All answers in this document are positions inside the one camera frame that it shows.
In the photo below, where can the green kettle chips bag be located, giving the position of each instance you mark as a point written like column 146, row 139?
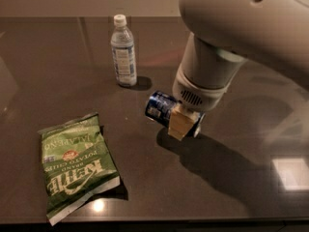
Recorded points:
column 77, row 165

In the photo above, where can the blue pepsi can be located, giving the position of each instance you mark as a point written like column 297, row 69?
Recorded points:
column 159, row 108

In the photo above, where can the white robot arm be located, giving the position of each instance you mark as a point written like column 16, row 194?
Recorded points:
column 224, row 34

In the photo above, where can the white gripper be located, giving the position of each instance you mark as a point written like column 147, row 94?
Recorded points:
column 197, row 95

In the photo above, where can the clear blue-label plastic bottle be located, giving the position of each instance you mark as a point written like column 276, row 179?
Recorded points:
column 123, row 52

